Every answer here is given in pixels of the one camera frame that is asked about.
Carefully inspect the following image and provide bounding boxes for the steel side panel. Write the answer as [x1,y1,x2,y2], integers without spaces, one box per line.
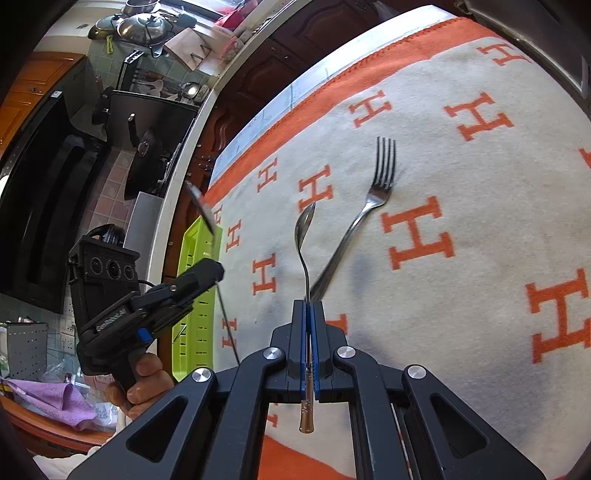
[124,191,164,259]

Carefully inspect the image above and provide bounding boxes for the black wok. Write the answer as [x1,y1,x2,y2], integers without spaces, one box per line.
[124,127,174,201]

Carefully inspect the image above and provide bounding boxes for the dark wooden lower cabinets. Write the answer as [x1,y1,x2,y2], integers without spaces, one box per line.
[185,0,416,185]

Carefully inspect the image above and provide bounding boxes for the person's left hand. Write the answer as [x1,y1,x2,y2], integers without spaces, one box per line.
[105,355,174,421]

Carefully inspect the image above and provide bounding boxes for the blue and white table cover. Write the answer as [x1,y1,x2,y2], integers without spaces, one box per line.
[210,14,458,185]

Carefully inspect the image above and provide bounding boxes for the green plastic utensil tray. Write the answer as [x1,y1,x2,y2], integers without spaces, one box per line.
[171,216,225,381]

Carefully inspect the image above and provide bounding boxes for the wooden cutting board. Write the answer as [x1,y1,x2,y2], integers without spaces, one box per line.
[164,25,222,72]

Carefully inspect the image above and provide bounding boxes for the round wooden side table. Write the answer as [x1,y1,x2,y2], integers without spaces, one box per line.
[0,397,116,455]

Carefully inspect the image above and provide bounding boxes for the orange wooden wall cabinet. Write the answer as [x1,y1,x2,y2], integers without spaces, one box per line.
[0,51,88,148]

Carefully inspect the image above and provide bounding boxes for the steel pot lids rack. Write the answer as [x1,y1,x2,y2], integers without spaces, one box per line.
[88,0,197,58]

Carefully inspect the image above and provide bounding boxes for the steel teapot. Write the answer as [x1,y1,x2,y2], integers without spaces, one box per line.
[178,80,208,103]

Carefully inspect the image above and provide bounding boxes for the orange and beige printed blanket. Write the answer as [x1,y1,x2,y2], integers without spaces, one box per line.
[203,7,591,480]

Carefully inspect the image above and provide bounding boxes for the steel fork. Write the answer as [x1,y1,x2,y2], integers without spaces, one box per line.
[310,136,398,301]

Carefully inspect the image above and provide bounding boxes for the black red-trimmed pot lid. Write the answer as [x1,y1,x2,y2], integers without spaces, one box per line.
[85,224,127,250]

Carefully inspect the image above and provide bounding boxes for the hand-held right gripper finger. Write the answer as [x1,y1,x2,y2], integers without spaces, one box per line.
[69,299,309,480]
[309,300,543,480]

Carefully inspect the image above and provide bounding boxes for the black range hood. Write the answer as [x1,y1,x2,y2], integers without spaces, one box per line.
[0,95,112,315]

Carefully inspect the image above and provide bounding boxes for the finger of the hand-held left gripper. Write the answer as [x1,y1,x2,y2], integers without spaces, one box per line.
[139,291,206,343]
[157,259,225,302]

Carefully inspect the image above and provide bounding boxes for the purple cloth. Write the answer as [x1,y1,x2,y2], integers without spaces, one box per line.
[0,377,99,432]

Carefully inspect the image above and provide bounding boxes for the small steel spoon gold tip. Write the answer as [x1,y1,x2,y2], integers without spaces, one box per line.
[294,202,317,435]

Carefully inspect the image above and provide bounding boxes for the perforated steel rack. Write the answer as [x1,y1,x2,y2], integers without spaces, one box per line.
[0,322,49,381]

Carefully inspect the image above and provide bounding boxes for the white kitchen countertop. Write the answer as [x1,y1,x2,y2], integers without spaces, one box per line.
[148,0,324,287]

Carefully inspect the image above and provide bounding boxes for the steel stove splash panel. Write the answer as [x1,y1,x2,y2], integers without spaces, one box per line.
[99,88,201,153]

